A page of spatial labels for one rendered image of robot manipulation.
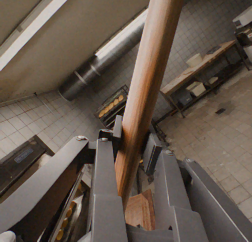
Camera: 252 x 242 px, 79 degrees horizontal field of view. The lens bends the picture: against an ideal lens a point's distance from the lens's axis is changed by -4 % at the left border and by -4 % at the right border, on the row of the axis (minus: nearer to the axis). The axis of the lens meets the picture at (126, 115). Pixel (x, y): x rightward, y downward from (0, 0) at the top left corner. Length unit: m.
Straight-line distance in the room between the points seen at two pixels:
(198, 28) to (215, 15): 0.59
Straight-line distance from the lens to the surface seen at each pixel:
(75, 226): 1.89
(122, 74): 5.10
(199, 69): 4.62
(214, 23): 5.83
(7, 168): 1.72
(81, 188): 2.21
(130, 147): 0.17
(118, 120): 0.18
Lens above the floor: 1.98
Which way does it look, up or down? 12 degrees down
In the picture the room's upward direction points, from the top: 40 degrees counter-clockwise
